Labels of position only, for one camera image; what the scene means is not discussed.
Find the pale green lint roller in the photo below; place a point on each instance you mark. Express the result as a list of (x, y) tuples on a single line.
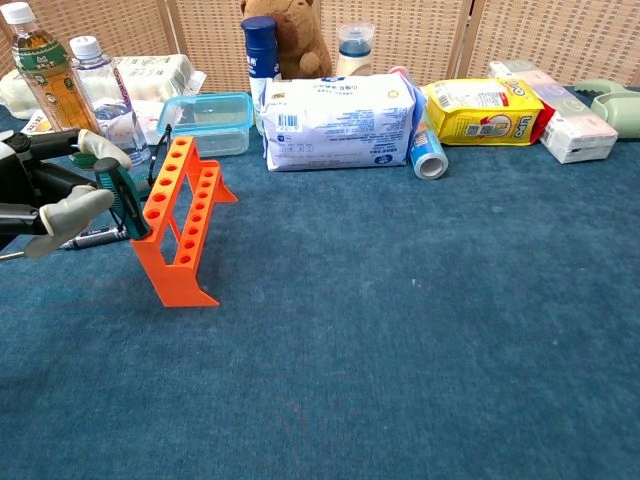
[(615, 107)]

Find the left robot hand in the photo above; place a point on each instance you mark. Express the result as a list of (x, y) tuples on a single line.
[(70, 207)]

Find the pastel tissue box pack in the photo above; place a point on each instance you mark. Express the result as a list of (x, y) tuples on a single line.
[(575, 130)]

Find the white blue wet wipes pack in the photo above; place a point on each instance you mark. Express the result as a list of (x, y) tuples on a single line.
[(340, 125)]

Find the green tea bottle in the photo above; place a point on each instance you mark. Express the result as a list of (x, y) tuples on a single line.
[(50, 95)]

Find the wicker folding screen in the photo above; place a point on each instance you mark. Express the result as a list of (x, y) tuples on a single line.
[(550, 30)]

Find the brown capybara plush toy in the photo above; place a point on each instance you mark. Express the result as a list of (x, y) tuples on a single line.
[(300, 35)]

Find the blue carpet table cover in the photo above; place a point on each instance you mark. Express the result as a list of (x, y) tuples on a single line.
[(350, 350)]

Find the pink white snack bag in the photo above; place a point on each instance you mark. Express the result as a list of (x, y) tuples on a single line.
[(145, 112)]

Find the yellow Lipo biscuit bag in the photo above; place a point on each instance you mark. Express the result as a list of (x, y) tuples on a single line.
[(480, 115)]

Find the orange tool rack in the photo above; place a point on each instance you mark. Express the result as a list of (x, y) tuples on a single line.
[(175, 285)]

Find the clear blue-rimmed food container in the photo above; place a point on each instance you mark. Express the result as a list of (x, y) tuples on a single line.
[(210, 120)]

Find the blue plastic wrap roll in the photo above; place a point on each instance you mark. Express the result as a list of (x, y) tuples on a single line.
[(427, 155)]

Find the blue white spray can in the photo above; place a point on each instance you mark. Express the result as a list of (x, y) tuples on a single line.
[(260, 50)]

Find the short thick green-black screwdriver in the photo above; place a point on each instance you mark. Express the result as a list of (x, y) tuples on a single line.
[(127, 205)]

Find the silver black precision screwdriver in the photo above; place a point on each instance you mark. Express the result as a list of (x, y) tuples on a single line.
[(97, 238)]

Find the cream bottle with clear cap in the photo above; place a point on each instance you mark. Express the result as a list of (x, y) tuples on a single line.
[(354, 62)]

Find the white tissue roll pack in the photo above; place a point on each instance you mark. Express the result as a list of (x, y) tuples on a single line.
[(150, 75)]

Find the clear water bottle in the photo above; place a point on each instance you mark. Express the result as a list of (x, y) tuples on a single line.
[(120, 115)]

